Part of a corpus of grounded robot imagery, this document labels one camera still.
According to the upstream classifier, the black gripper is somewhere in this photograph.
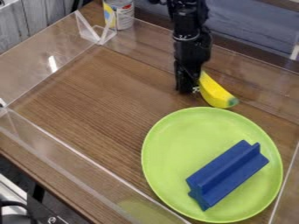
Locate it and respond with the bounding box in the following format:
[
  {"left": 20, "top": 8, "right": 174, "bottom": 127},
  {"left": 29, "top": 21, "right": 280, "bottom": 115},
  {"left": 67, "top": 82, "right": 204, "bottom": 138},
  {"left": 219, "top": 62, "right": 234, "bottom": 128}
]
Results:
[{"left": 172, "top": 27, "right": 212, "bottom": 93}]

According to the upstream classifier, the yellow toy banana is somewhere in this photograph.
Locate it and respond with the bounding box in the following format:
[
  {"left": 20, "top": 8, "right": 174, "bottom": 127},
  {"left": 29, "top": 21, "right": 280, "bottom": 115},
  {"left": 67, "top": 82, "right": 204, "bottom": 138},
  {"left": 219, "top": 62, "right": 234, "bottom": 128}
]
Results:
[{"left": 199, "top": 72, "right": 239, "bottom": 109}]

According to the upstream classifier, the blue plastic block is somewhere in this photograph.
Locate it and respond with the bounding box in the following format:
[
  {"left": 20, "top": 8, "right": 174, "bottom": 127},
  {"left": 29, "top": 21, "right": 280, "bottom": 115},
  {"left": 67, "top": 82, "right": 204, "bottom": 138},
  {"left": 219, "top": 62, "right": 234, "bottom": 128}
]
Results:
[{"left": 186, "top": 140, "right": 268, "bottom": 211}]

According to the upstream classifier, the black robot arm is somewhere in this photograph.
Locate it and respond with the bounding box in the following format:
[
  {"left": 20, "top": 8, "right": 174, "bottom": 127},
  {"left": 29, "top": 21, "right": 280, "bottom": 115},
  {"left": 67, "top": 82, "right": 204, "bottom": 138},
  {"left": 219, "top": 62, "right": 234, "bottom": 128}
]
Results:
[{"left": 148, "top": 0, "right": 212, "bottom": 94}]

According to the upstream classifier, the green round plate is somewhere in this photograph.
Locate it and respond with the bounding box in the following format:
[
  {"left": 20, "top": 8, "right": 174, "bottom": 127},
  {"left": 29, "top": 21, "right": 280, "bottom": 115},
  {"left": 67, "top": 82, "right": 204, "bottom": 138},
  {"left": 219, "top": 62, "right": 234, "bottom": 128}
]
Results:
[{"left": 142, "top": 107, "right": 283, "bottom": 223}]

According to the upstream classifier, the white yellow can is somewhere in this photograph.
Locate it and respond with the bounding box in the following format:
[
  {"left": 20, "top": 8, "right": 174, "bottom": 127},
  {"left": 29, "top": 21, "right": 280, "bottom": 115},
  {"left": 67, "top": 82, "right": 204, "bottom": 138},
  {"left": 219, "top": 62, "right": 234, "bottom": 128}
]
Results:
[{"left": 103, "top": 0, "right": 135, "bottom": 31}]

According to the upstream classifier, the clear acrylic enclosure wall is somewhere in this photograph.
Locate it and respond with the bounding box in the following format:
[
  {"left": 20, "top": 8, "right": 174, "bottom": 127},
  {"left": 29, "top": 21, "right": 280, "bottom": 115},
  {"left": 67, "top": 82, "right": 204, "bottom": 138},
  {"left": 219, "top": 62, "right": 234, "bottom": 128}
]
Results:
[{"left": 0, "top": 8, "right": 299, "bottom": 224}]

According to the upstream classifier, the clear acrylic corner bracket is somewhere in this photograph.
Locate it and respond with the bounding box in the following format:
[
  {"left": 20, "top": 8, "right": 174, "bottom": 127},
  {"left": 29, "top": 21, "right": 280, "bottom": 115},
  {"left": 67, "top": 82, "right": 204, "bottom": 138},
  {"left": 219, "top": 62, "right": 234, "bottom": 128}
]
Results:
[{"left": 75, "top": 10, "right": 118, "bottom": 46}]

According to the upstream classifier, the black cable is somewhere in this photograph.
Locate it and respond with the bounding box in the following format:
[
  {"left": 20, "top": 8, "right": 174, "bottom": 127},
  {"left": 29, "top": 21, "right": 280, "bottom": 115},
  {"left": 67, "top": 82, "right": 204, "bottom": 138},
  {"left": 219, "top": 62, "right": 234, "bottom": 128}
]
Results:
[{"left": 0, "top": 200, "right": 39, "bottom": 224}]

